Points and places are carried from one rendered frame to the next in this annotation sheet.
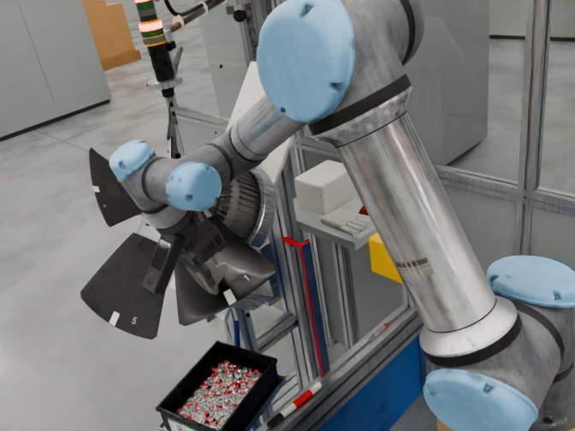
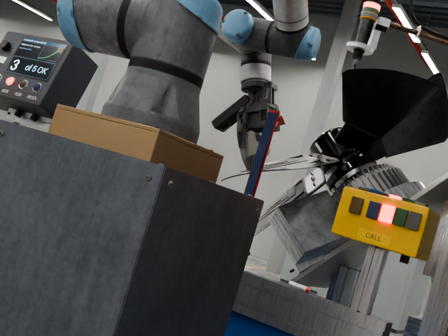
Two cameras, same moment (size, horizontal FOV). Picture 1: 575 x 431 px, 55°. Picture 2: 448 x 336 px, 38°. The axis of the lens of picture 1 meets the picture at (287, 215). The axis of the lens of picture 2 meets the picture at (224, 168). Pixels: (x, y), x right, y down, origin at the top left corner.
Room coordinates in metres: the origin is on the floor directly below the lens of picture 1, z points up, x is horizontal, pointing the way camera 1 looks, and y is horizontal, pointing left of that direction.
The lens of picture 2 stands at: (0.36, -1.25, 0.98)
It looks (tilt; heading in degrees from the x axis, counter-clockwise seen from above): 3 degrees up; 70
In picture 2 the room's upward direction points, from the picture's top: 17 degrees clockwise
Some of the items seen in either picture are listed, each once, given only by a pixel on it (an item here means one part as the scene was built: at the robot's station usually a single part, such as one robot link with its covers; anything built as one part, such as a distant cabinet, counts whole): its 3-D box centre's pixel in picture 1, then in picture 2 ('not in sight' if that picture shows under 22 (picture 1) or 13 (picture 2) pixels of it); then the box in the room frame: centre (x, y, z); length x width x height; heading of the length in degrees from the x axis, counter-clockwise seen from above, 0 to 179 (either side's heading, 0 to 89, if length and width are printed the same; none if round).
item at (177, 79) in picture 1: (161, 59); (367, 34); (1.16, 0.20, 1.50); 0.09 x 0.07 x 0.10; 164
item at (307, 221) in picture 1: (336, 213); not in sight; (1.58, -0.16, 0.85); 0.36 x 0.24 x 0.03; 39
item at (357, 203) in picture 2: not in sight; (356, 205); (0.98, -0.26, 1.04); 0.02 x 0.01 x 0.03; 129
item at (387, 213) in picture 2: not in sight; (387, 213); (1.02, -0.30, 1.04); 0.02 x 0.01 x 0.03; 129
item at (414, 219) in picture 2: not in sight; (413, 221); (1.05, -0.34, 1.04); 0.02 x 0.01 x 0.03; 129
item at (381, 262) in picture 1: (409, 247); (385, 227); (1.05, -0.26, 1.02); 0.16 x 0.10 x 0.11; 129
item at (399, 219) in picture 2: not in sight; (400, 217); (1.03, -0.32, 1.04); 0.02 x 0.01 x 0.03; 129
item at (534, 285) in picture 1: (530, 311); (175, 27); (0.57, -0.29, 1.21); 0.13 x 0.12 x 0.14; 137
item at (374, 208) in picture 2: not in sight; (373, 210); (1.00, -0.28, 1.04); 0.02 x 0.01 x 0.03; 129
